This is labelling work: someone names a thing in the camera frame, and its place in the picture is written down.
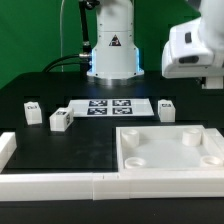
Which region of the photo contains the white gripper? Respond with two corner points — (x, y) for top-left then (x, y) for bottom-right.
(162, 18), (224, 89)

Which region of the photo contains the white square table top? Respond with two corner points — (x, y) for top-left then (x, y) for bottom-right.
(116, 125), (224, 172)

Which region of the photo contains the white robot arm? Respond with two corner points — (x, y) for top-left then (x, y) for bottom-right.
(79, 0), (224, 89)

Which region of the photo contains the white sheet with markers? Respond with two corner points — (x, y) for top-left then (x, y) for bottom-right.
(69, 99), (154, 117)

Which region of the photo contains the white U-shaped obstacle fence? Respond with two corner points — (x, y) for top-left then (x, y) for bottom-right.
(0, 132), (224, 201)

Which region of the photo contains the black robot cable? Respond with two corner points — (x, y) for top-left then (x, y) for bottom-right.
(42, 0), (101, 73)

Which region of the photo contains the grey thin cable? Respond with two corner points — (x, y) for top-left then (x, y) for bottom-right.
(59, 0), (67, 73)

